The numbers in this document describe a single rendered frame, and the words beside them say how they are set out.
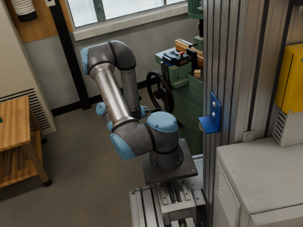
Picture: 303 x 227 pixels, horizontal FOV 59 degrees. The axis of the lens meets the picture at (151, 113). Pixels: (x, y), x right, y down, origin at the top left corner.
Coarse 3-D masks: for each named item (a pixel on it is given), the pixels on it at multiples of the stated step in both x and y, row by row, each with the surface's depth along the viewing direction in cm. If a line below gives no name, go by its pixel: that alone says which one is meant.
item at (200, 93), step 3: (186, 84) 165; (189, 84) 162; (189, 87) 164; (192, 87) 161; (195, 87) 158; (192, 90) 162; (195, 90) 159; (198, 90) 156; (198, 93) 157; (201, 93) 155; (201, 96) 156
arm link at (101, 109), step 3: (102, 102) 150; (99, 105) 148; (102, 105) 147; (96, 108) 150; (99, 108) 147; (102, 108) 146; (105, 108) 147; (96, 111) 150; (99, 111) 147; (102, 111) 146; (105, 111) 147; (99, 114) 148; (102, 114) 148
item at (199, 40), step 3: (195, 36) 160; (198, 36) 160; (195, 39) 159; (198, 39) 157; (201, 39) 156; (195, 42) 160; (198, 42) 157; (201, 42) 156; (195, 45) 161; (198, 45) 159; (201, 45) 157; (195, 48) 162; (198, 48) 160; (201, 48) 158
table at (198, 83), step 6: (174, 48) 191; (156, 54) 186; (162, 54) 185; (156, 60) 188; (192, 66) 167; (192, 72) 161; (186, 78) 162; (192, 78) 157; (198, 78) 154; (174, 84) 158; (180, 84) 159; (192, 84) 160; (198, 84) 154
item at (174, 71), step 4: (188, 64) 158; (172, 68) 155; (176, 68) 154; (180, 68) 156; (184, 68) 158; (188, 68) 159; (172, 72) 155; (176, 72) 156; (180, 72) 157; (184, 72) 159; (188, 72) 161; (172, 76) 157; (176, 76) 157; (180, 76) 159; (184, 76) 161; (172, 80) 159; (176, 80) 159
